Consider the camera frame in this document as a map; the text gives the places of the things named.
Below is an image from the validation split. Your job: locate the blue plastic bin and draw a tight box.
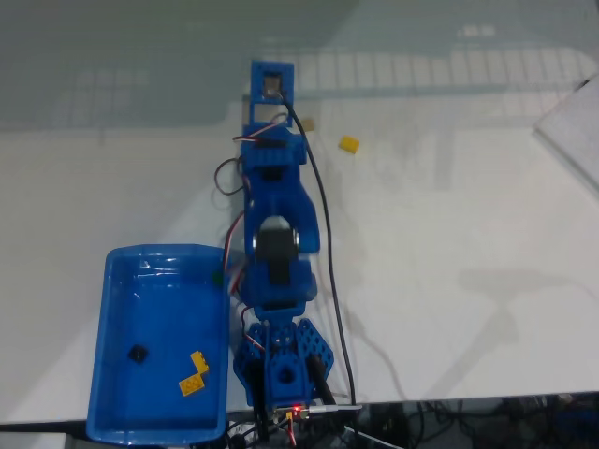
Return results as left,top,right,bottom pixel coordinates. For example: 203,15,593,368
85,242,234,446

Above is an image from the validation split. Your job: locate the yellow flat lego brick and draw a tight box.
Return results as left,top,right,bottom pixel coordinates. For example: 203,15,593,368
178,374,208,398

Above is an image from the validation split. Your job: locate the controller board with red light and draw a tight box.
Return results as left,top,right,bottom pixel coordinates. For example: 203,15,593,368
273,404,313,422

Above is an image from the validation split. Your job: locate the white plug connector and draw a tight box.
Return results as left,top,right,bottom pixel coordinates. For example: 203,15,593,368
308,403,364,413

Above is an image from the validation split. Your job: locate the white paper sheet stack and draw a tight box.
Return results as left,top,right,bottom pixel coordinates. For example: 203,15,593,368
533,72,599,191

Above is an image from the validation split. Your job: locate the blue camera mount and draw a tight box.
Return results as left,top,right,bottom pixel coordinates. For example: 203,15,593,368
249,60,297,128

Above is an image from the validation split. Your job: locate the black camera cable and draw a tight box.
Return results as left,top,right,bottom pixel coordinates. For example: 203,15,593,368
275,91,359,408

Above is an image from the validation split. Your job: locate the black clamp handle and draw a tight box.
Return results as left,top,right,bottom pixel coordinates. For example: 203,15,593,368
251,359,271,443
307,355,338,406

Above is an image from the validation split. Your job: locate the black cable tangle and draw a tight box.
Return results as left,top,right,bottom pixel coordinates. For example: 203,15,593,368
364,395,599,449

